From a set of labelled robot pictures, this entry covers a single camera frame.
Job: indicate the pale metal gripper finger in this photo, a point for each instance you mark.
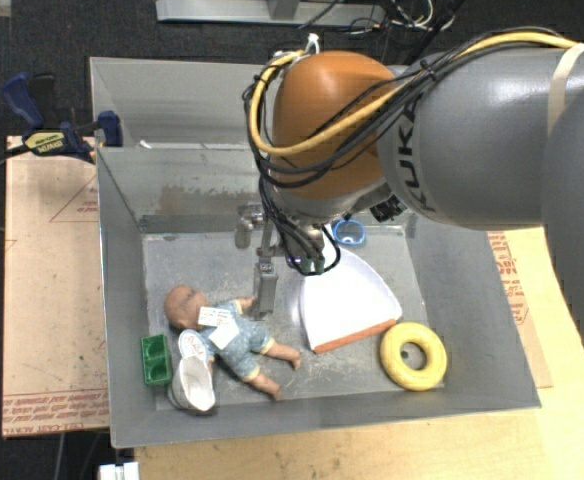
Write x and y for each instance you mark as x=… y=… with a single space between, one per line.
x=258 y=293
x=270 y=295

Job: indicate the baby doll in blue clothes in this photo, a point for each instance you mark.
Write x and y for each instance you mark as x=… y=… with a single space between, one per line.
x=242 y=335

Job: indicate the white dustpan with orange lip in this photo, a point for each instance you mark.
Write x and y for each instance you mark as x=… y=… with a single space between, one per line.
x=347 y=303

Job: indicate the white shoe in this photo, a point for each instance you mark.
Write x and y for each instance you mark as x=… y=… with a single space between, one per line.
x=194 y=383

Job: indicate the green two-pocket tray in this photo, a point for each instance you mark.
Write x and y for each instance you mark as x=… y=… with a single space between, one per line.
x=156 y=360

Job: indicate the grey metal bin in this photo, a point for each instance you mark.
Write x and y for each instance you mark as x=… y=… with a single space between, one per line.
x=472 y=318

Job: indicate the brown cardboard board, red print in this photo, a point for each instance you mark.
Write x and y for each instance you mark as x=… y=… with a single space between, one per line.
x=52 y=288

